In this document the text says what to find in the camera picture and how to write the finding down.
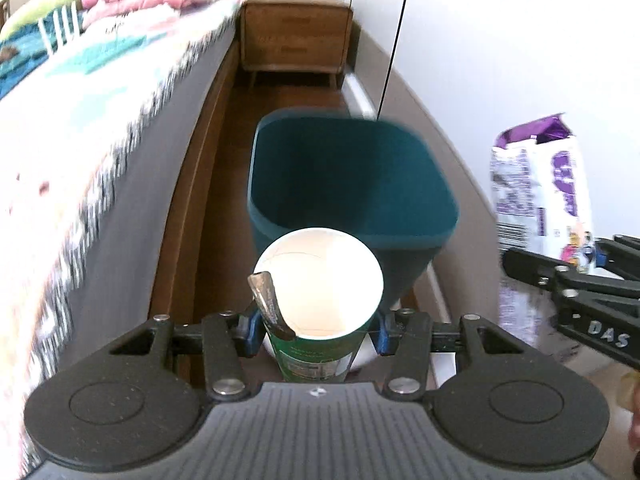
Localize white purple wipes pack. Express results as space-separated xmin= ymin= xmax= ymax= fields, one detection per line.
xmin=489 ymin=112 xmax=598 ymax=271

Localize green cylindrical can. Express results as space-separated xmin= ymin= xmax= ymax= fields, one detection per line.
xmin=254 ymin=228 xmax=384 ymax=382

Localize dark teal trash bin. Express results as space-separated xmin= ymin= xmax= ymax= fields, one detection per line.
xmin=247 ymin=108 xmax=459 ymax=309

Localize person right hand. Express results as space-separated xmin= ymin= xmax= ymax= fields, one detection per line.
xmin=616 ymin=370 xmax=640 ymax=451

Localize round grey cushioned stool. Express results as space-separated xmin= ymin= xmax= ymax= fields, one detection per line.
xmin=262 ymin=335 xmax=378 ymax=373

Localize bed with floral blanket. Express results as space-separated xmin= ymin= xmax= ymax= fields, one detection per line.
xmin=1 ymin=0 xmax=246 ymax=479

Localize white wardrobe sliding door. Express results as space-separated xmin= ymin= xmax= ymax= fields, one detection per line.
xmin=353 ymin=0 xmax=639 ymax=318

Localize wooden bedside nightstand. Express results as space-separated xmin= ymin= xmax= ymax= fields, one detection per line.
xmin=240 ymin=0 xmax=352 ymax=89

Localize teal grid rack tray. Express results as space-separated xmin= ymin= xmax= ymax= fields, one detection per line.
xmin=37 ymin=4 xmax=179 ymax=75

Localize teal quilt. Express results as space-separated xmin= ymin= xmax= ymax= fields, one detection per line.
xmin=0 ymin=24 xmax=49 ymax=99

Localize green pillow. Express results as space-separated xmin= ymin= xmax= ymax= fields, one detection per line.
xmin=1 ymin=0 xmax=78 ymax=40

